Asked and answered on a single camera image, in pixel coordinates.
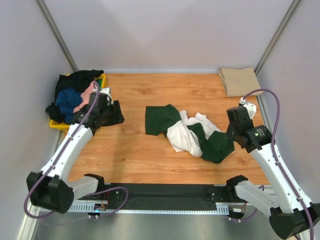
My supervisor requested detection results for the black t-shirt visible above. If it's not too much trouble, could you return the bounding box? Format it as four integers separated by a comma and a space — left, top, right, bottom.
45, 69, 104, 124

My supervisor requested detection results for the bright green t-shirt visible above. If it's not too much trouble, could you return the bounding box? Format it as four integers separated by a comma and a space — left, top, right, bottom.
96, 78, 103, 89

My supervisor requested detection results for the yellow plastic bin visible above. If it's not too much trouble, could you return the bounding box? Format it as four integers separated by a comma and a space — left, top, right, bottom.
48, 72, 107, 132

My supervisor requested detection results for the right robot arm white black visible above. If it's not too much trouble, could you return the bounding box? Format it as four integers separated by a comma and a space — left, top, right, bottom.
225, 103, 320, 240

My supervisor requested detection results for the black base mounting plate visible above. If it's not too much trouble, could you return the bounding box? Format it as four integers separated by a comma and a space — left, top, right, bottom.
104, 183, 245, 211

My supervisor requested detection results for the folded beige t-shirt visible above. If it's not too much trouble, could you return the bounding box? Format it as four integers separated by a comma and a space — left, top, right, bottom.
218, 67, 261, 98

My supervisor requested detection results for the blue t-shirt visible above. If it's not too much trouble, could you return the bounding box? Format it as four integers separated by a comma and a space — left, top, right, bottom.
55, 87, 83, 125

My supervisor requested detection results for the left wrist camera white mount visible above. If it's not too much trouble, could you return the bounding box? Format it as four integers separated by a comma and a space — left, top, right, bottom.
97, 87, 113, 107

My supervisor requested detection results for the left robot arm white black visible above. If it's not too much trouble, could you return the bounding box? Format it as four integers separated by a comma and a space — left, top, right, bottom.
25, 87, 125, 214

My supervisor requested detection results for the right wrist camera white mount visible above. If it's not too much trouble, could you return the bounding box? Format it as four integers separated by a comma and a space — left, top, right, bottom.
238, 97, 257, 120

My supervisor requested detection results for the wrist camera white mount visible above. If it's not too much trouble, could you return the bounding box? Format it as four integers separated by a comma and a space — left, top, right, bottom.
97, 87, 113, 107
238, 97, 257, 120

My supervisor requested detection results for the pink t-shirt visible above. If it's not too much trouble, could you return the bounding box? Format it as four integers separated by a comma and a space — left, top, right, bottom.
73, 81, 99, 113

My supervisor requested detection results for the slotted cable duct rail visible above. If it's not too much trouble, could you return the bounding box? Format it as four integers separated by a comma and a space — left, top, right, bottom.
69, 201, 230, 215

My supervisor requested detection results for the green and white raglan t-shirt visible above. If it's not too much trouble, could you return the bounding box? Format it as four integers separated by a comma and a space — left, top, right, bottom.
145, 104, 235, 164

